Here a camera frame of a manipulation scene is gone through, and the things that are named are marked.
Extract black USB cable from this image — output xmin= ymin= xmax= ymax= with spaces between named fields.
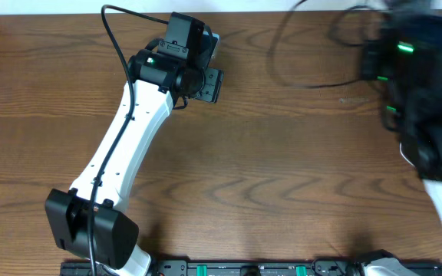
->
xmin=265 ymin=0 xmax=383 ymax=90

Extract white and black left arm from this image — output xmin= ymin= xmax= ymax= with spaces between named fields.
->
xmin=45 ymin=12 xmax=223 ymax=275

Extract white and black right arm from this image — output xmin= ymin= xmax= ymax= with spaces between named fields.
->
xmin=360 ymin=10 xmax=442 ymax=223

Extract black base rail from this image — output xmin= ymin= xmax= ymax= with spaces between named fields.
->
xmin=59 ymin=259 xmax=442 ymax=276

